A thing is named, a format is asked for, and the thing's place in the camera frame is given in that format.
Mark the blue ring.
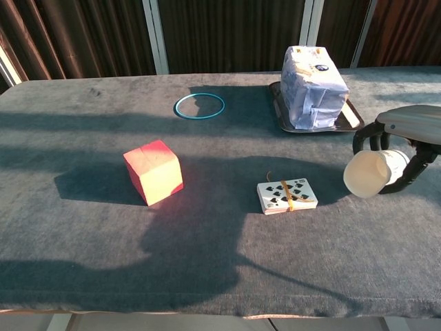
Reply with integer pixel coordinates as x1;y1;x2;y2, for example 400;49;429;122
173;92;226;121

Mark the red foam cube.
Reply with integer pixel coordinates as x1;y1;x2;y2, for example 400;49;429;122
123;139;185;207

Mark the dark rectangular tray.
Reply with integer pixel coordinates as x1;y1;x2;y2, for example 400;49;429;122
268;81;365;134

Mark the deck of playing cards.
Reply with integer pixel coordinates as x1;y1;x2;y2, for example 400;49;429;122
256;177;318;216

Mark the white blue tissue pack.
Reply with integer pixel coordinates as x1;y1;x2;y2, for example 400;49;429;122
280;45;350;131

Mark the white window frame post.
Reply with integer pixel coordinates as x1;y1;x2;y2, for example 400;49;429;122
141;0;170;75
0;44;23;88
298;0;327;49
350;0;379;69

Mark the grey table cloth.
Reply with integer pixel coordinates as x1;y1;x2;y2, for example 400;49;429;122
0;66;441;319

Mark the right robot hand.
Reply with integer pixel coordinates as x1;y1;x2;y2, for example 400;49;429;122
352;105;441;195

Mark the white paper cup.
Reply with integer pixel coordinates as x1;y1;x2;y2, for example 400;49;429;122
342;148;411;199

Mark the yellow rubber band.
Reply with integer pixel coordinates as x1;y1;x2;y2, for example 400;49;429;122
265;170;310;212

